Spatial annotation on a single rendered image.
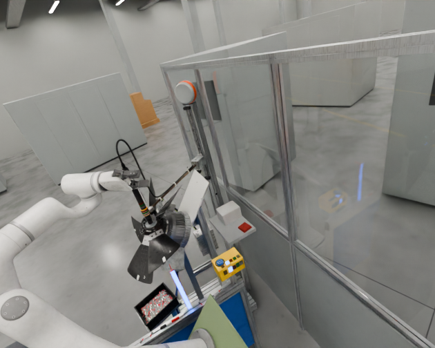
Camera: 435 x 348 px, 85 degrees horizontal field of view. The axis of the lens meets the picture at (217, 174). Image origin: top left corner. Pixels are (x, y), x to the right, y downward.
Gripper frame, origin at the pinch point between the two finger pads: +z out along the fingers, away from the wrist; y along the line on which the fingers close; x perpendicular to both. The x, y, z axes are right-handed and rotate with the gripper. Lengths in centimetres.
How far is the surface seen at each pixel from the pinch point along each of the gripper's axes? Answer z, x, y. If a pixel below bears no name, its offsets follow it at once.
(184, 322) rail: 0, -55, -76
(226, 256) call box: 26, -21, -64
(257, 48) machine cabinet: 69, 237, -122
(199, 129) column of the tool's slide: 9, 71, -62
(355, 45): 73, 19, 32
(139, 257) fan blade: -32, -18, -77
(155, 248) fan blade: -15, -16, -59
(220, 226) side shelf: 18, 8, -110
